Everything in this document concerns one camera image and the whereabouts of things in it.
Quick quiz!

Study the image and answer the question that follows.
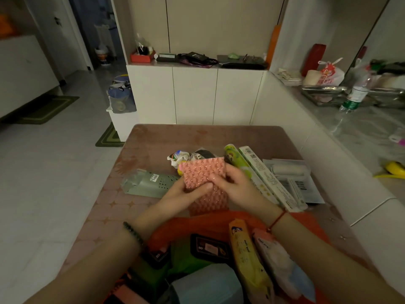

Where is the orange plastic bag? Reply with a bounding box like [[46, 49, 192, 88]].
[[103, 210, 333, 304]]

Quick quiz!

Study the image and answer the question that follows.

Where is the black bead bracelet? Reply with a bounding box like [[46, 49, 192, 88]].
[[123, 221, 145, 247]]

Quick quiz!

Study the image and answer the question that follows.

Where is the small black packet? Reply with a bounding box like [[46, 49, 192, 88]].
[[142, 245, 171, 270]]

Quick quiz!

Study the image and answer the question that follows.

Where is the small green floor mat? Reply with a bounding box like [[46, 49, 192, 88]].
[[95, 122, 126, 148]]

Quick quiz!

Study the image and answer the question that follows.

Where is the pink patterned tablecloth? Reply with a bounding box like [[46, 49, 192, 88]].
[[58, 124, 380, 282]]

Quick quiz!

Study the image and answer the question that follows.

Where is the yellow object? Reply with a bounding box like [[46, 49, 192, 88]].
[[373, 161, 405, 180]]

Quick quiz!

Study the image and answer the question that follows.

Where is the person's right forearm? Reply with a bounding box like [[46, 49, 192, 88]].
[[269, 209, 405, 304]]

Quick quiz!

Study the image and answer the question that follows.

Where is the person's right hand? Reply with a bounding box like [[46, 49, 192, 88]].
[[209, 164, 283, 224]]

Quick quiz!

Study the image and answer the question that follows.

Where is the white and blue packet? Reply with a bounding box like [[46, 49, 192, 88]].
[[252, 228, 317, 303]]

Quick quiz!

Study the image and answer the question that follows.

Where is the light blue packet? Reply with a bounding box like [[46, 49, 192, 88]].
[[170, 263, 245, 304]]

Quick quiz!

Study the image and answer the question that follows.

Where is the green roll package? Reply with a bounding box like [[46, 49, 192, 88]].
[[224, 144, 279, 205]]

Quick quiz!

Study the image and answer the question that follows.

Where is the long white box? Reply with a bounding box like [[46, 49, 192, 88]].
[[239, 146, 308, 213]]

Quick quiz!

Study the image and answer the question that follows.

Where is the orange cushion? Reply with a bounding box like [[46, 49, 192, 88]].
[[0, 14, 15, 38]]

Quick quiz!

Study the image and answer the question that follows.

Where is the grey packet with white roller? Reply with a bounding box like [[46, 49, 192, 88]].
[[263, 158, 325, 205]]

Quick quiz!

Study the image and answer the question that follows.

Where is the white and red plastic bag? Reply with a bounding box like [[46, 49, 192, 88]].
[[317, 57, 345, 87]]

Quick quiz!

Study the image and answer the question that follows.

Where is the white bucket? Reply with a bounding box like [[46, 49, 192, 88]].
[[94, 46, 112, 66]]

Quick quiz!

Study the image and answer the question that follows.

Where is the black flat packet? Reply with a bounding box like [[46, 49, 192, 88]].
[[190, 233, 234, 264]]

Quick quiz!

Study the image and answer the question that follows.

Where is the orange upright board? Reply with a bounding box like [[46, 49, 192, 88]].
[[265, 24, 282, 65]]

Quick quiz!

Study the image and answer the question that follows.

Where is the dark flat tray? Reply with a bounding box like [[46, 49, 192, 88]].
[[216, 54, 267, 70]]

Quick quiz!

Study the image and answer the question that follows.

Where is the white low cabinet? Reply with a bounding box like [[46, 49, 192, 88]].
[[126, 64, 268, 126]]

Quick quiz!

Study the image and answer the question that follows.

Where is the yellow snack packet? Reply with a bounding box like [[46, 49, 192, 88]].
[[228, 218, 275, 304]]

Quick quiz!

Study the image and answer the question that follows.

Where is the red string bracelet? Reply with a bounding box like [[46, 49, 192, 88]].
[[267, 210, 287, 233]]

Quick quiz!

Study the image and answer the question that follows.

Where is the clear bag with dark contents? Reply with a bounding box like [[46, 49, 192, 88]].
[[135, 33, 154, 56]]

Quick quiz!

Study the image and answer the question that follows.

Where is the grey green flat packet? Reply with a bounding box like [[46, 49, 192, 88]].
[[121, 169, 181, 199]]

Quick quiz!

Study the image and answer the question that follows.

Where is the person's left forearm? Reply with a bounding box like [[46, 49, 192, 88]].
[[25, 217, 165, 304]]

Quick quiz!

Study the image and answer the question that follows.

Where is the metal tray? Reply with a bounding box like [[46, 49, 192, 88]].
[[300, 86, 349, 107]]

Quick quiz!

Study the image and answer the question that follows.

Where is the pink and white object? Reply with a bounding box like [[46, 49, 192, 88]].
[[388, 128, 405, 147]]

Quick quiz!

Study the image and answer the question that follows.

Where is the black item in clear bag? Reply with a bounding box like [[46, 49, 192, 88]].
[[190, 149, 216, 162]]

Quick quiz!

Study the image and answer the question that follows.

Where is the clear plastic water bottle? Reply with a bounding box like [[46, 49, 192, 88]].
[[339, 64, 373, 113]]

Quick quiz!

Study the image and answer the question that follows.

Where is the red box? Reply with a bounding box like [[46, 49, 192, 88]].
[[130, 50, 156, 64]]

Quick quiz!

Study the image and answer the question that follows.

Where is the beige cup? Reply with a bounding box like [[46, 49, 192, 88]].
[[303, 70, 322, 87]]

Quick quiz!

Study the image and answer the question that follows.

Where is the person's left hand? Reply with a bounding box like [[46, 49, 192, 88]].
[[136, 178, 214, 232]]

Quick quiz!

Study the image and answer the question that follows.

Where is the black power adapter with cables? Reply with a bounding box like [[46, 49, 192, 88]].
[[177, 52, 219, 67]]

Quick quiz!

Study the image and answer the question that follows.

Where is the pink bubble wrap pouch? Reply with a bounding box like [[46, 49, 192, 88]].
[[178, 157, 230, 216]]

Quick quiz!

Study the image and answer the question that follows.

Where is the white box of sachets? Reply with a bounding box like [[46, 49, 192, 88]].
[[275, 68, 303, 87]]

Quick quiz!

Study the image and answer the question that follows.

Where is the small white wrapped item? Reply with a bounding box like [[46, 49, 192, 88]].
[[167, 150, 191, 176]]

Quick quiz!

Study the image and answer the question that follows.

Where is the large green floor mat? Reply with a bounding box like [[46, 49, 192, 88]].
[[16, 95, 80, 125]]

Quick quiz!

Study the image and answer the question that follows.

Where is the blue bag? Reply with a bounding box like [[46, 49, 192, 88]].
[[107, 75, 137, 114]]

